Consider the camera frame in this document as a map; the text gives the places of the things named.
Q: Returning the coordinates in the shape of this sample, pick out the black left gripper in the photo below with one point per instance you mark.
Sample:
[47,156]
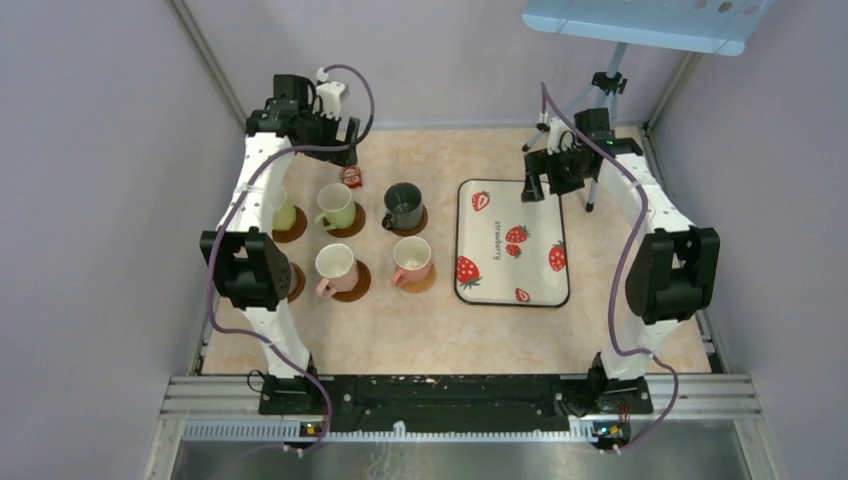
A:
[333,125]

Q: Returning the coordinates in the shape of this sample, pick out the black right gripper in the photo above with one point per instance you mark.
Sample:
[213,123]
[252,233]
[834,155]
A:
[539,162]

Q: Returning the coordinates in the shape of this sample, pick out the light green mug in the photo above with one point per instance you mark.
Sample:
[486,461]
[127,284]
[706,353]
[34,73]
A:
[337,207]

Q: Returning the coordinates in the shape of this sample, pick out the white strawberry tray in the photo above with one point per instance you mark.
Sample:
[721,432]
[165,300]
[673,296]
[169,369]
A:
[507,252]

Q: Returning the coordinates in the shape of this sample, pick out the dark brown round coaster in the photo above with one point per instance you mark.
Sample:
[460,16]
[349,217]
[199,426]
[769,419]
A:
[356,227]

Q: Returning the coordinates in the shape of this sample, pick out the dark green mug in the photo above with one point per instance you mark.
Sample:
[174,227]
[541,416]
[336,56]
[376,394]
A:
[404,207]

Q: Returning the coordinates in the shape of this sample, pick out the yellow-green mug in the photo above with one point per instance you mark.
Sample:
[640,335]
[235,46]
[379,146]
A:
[285,215]

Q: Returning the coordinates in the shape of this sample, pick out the brown wooden round coaster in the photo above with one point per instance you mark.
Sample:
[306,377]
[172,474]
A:
[295,231]

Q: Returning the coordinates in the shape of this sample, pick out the dark brown wooden coaster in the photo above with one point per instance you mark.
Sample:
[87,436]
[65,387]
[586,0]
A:
[417,228]

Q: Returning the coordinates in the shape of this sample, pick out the pale pink mug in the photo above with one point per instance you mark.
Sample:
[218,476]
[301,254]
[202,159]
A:
[337,268]

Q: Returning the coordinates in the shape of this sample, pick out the woven rattan coaster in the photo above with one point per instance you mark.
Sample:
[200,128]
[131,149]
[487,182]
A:
[421,286]

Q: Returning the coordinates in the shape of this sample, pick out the purple mug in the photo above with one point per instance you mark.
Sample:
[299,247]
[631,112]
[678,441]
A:
[294,278]

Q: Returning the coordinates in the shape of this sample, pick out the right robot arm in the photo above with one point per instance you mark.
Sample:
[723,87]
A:
[668,266]

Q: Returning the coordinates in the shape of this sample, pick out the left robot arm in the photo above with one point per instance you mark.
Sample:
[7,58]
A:
[245,266]

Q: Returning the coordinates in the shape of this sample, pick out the red snack packet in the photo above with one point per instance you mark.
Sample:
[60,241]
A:
[351,176]

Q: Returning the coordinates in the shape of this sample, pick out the light blue tripod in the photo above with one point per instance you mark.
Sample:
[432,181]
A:
[583,99]

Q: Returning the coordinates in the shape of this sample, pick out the light blue panel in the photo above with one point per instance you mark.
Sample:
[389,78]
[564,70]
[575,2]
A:
[719,27]

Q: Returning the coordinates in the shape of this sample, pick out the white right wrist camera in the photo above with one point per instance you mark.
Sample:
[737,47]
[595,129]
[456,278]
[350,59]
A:
[560,137]

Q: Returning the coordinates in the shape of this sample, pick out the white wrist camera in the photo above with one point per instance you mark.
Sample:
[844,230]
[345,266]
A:
[560,137]
[330,96]

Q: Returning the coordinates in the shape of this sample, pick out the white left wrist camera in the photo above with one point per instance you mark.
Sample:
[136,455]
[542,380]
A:
[330,96]

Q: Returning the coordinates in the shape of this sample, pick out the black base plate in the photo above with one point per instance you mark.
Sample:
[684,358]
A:
[500,403]

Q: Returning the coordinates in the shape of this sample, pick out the aluminium frame rail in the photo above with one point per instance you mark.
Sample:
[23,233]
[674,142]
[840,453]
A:
[691,426]

